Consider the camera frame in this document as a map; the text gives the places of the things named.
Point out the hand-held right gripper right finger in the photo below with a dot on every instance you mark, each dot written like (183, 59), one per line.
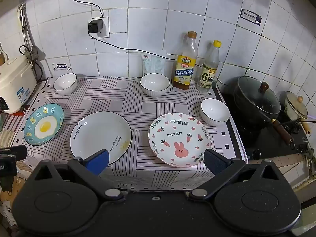
(213, 161)

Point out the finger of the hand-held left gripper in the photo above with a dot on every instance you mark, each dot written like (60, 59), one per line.
(14, 152)

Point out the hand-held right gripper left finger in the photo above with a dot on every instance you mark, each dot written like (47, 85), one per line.
(100, 160)

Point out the large white plate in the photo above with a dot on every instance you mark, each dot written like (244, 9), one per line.
(98, 133)

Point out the blue fried egg plate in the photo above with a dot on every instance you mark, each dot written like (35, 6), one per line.
(44, 126)

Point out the pink rabbit plate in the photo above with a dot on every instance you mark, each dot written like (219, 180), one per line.
(177, 138)

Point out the white ribbed bowl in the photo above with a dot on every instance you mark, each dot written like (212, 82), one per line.
(64, 82)
(214, 111)
(155, 84)

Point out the black gas stove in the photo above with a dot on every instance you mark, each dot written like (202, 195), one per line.
(237, 135)

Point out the black wok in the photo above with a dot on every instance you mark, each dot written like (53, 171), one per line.
(246, 124)

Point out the white rice cooker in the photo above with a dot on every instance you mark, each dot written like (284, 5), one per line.
(14, 79)

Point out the clear vinegar bottle yellow cap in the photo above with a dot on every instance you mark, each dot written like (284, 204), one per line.
(209, 74)

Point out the cooking wine bottle yellow label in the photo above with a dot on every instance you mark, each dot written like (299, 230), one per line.
(184, 69)

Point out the cream enamel pot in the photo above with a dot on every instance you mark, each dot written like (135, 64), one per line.
(295, 103)

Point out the clear seasoning bag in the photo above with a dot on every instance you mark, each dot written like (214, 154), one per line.
(153, 64)

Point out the hanging grey utensil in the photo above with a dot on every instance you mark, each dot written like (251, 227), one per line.
(24, 24)

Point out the black charger plug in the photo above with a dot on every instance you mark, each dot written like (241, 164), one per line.
(95, 26)

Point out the small white wall sticker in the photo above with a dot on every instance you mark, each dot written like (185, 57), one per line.
(61, 67)

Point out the white wall socket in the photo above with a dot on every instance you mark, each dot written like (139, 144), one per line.
(105, 26)

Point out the dark framed wall sticker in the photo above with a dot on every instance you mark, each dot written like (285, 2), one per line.
(250, 16)

